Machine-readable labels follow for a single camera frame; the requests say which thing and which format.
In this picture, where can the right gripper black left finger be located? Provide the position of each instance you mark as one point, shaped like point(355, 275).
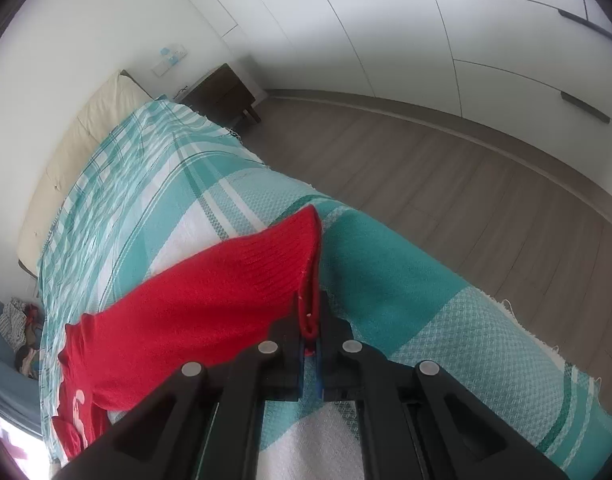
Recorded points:
point(203, 422)

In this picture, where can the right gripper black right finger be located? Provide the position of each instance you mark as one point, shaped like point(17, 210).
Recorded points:
point(418, 422)

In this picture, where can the red knit sweater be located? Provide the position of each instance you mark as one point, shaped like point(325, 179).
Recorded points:
point(206, 309)

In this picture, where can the pile of clothes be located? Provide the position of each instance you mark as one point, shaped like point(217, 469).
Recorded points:
point(21, 325)

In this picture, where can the blue curtain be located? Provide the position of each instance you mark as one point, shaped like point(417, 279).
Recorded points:
point(19, 398)

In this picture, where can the teal white plaid bedspread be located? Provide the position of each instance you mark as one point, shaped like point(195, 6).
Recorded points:
point(432, 248)

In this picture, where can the dark wooden nightstand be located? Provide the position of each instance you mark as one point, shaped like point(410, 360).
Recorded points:
point(223, 98)

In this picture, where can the cream padded headboard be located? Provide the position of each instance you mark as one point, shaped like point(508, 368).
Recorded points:
point(112, 103)

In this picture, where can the white built-in wardrobe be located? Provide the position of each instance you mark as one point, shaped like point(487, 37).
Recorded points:
point(411, 50)

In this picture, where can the white wall switch panel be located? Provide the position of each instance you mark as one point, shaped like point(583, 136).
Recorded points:
point(168, 57)

